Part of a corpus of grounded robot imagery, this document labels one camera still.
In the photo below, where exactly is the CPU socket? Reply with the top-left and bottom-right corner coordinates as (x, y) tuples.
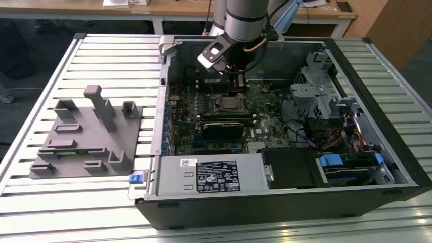
(213, 93), (247, 114)

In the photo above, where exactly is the silver metal drive cage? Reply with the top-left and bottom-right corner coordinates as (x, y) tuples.
(288, 52), (340, 119)

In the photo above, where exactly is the green motherboard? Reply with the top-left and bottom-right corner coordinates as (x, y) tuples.
(167, 80), (295, 155)

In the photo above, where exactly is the black graphics card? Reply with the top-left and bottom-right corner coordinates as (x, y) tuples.
(201, 121), (244, 139)

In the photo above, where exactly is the wooden cabinet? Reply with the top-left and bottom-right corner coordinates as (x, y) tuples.
(344, 0), (432, 74)

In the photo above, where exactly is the blue disk carrier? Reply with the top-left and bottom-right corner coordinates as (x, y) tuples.
(317, 153), (344, 169)

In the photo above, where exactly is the wooden desk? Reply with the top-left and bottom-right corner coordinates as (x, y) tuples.
(0, 0), (359, 38)

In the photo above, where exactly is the silver power supply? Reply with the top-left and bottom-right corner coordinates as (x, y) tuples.
(157, 154), (271, 196)

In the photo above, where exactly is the grey parts rack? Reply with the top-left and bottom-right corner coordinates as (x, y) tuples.
(28, 85), (144, 180)

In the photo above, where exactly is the blue case latch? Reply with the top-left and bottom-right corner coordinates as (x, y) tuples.
(129, 171), (149, 184)

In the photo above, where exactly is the green RAM stick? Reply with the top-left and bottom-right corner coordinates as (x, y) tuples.
(55, 149), (103, 155)

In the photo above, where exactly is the black PC case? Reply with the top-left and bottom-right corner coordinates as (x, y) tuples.
(133, 35), (432, 231)

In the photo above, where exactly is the grey desk foot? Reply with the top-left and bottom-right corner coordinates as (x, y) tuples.
(0, 83), (15, 103)

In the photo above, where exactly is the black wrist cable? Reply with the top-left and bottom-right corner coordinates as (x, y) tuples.
(243, 15), (275, 76)

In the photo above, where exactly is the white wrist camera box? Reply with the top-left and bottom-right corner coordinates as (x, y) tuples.
(197, 35), (235, 75)

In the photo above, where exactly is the yellow orange wire bundle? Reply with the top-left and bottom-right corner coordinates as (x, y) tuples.
(323, 113), (368, 153)

